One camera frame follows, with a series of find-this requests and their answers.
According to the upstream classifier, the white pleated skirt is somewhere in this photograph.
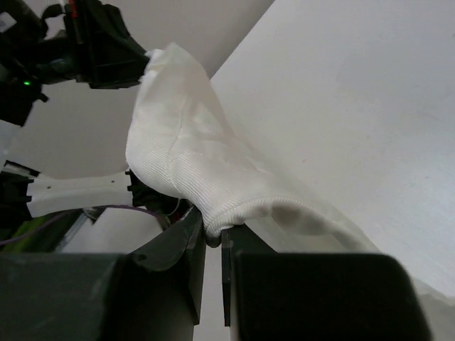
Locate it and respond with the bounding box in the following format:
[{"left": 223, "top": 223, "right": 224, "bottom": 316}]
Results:
[{"left": 125, "top": 43, "right": 454, "bottom": 306}]

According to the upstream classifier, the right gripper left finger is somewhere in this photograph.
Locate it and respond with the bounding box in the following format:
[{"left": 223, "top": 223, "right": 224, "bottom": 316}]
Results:
[{"left": 1, "top": 207, "right": 205, "bottom": 340}]

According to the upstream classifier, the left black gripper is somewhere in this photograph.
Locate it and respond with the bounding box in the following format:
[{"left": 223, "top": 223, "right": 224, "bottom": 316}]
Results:
[{"left": 1, "top": 1, "right": 149, "bottom": 126}]

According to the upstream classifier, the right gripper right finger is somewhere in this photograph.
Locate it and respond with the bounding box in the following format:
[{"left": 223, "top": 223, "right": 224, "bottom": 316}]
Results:
[{"left": 221, "top": 225, "right": 433, "bottom": 340}]

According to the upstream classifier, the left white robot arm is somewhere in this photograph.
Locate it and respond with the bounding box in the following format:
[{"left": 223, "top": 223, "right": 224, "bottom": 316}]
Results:
[{"left": 1, "top": 1, "right": 186, "bottom": 232}]

